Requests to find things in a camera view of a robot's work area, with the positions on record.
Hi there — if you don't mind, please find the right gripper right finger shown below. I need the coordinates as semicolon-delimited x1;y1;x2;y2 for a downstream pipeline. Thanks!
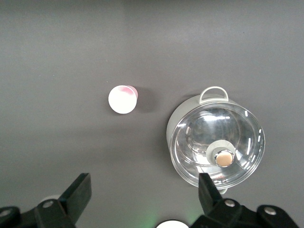
190;172;299;228

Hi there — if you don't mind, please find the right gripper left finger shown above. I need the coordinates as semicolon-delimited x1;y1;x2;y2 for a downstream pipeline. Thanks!
0;172;92;228

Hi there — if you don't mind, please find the pink cup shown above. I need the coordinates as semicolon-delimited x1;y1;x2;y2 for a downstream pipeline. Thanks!
108;85;139;115

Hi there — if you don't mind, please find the large glass pot lid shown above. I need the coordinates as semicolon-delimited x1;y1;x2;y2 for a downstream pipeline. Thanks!
170;101;266;190

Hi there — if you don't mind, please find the pale green cooking pot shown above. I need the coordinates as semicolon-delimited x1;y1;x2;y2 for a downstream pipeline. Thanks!
166;86;266;196

